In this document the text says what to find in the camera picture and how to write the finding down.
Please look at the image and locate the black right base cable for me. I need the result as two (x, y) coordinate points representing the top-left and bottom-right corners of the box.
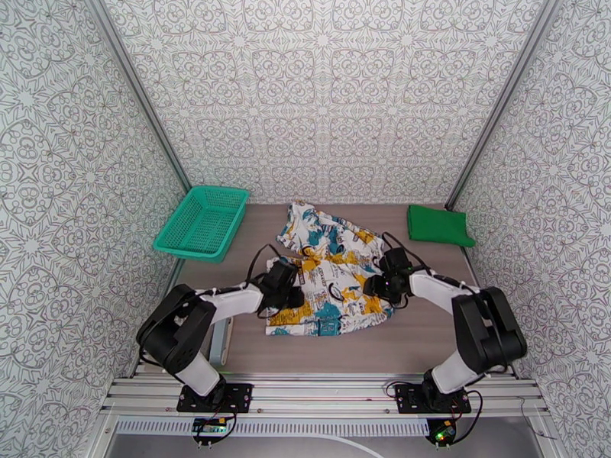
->
(455, 389), (484, 444)

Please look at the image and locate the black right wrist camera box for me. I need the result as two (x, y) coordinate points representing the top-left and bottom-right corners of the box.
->
(381, 249), (413, 276)

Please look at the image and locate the grey flat pad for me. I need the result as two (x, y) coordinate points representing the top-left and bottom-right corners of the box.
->
(205, 317), (234, 367)

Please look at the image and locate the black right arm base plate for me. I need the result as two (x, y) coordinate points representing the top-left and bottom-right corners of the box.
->
(395, 382), (471, 414)

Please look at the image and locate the white cable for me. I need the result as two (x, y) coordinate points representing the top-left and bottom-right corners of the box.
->
(329, 434), (384, 458)

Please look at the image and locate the aluminium corner post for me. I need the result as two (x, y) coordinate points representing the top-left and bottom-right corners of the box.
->
(446, 0), (560, 210)
(81, 0), (193, 192)

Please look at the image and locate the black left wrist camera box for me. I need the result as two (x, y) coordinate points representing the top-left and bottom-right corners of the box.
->
(264, 260), (299, 293)

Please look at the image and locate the white slotted cable duct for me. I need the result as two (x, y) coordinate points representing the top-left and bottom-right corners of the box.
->
(116, 419), (431, 436)

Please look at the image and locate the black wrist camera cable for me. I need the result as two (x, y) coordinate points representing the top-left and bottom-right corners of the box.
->
(381, 231), (432, 273)
(245, 244), (283, 287)

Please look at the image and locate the green t-shirt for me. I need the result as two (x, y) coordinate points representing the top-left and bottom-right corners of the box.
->
(406, 205), (477, 248)

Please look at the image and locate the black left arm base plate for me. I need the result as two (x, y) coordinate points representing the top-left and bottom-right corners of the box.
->
(176, 382), (254, 414)

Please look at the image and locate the teal plastic basket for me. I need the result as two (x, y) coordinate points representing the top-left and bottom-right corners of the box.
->
(152, 185), (251, 263)

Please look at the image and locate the left controller board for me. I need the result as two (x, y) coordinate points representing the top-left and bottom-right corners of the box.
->
(192, 417), (226, 444)

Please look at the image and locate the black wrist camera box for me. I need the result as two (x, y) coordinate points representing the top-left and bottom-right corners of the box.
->
(264, 260), (299, 293)
(381, 249), (413, 276)

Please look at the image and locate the controller board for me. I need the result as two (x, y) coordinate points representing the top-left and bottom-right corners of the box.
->
(428, 419), (457, 446)
(192, 417), (226, 444)

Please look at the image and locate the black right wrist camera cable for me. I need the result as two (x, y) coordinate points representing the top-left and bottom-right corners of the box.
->
(381, 231), (432, 273)

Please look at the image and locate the black left wrist camera cable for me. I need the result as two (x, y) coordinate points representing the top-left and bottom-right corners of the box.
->
(245, 244), (283, 287)

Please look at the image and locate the white printed shirt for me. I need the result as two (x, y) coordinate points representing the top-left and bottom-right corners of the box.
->
(264, 199), (396, 337)

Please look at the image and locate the right controller board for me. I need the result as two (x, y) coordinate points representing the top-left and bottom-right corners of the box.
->
(428, 419), (457, 446)

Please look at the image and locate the aluminium rail frame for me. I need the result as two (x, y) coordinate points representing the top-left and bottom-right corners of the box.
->
(100, 373), (548, 421)

